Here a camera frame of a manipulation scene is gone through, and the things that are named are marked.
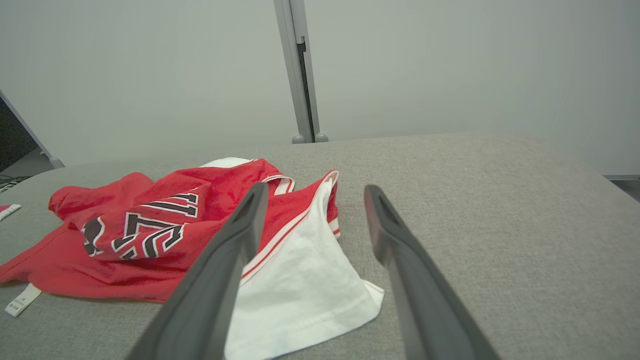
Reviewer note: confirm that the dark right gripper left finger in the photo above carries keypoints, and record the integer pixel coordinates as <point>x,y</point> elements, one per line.
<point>210,290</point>

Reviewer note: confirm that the grey slanted partition leg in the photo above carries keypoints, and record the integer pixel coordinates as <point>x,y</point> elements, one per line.
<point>30,135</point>

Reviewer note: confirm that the small white red fabric strip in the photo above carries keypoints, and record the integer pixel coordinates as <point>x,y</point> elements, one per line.
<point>9,212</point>

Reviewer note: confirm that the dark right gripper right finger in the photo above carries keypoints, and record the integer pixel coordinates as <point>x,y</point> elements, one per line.
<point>425,300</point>

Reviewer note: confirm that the red white basketball shorts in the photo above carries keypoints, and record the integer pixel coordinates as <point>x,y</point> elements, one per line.
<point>150,250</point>

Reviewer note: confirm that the grey metal partition post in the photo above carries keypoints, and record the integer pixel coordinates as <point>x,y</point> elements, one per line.
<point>302,75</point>

